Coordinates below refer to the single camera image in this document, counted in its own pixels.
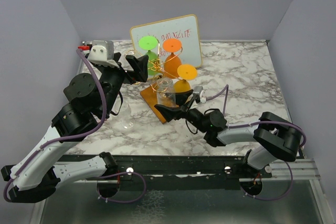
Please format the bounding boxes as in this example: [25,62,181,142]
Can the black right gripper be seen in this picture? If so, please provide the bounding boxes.
[155,89,208,133]

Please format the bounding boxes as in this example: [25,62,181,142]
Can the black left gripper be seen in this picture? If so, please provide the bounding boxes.
[98,52,149,117]

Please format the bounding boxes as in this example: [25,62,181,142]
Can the clear wine glass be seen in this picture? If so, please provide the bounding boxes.
[114,101,134,130]
[155,78,176,108]
[119,54,149,84]

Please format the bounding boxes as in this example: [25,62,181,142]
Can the green plastic wine glass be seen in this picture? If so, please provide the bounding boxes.
[139,36,160,79]

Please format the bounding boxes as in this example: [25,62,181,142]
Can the yellow plastic wine glass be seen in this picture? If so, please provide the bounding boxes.
[174,64,197,93]

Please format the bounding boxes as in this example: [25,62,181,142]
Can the orange plastic wine glass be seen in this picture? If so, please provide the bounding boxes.
[163,38,182,79]

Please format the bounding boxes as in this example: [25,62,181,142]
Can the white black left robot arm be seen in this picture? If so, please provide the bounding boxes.
[1,49,149,203]

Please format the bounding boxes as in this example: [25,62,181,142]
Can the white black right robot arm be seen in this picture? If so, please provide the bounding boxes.
[154,90,307,177]

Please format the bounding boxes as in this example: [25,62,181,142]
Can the wooden rack base board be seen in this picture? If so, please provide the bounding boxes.
[140,84,166,124]

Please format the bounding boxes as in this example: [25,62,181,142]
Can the yellow framed whiteboard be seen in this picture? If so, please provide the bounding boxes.
[130,14,202,68]

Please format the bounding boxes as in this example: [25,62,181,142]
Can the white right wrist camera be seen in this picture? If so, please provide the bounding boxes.
[189,86,206,105]

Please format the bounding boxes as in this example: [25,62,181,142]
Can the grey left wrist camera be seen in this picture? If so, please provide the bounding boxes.
[88,40,119,68]

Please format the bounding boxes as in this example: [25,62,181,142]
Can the gold wire wine glass rack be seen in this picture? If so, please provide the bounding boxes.
[138,36,183,80]

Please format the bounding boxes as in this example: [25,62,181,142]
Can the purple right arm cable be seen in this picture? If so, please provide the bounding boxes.
[206,84,307,148]

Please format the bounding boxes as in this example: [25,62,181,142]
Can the black mounting rail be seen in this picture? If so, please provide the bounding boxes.
[57,153,274,190]

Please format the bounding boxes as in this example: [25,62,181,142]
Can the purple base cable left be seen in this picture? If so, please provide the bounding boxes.
[96,170,147,204]

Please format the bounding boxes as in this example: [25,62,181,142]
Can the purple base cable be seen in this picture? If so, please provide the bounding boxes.
[241,161,294,202]
[96,170,147,204]

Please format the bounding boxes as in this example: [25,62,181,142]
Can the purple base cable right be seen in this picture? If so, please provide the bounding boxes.
[241,161,294,202]

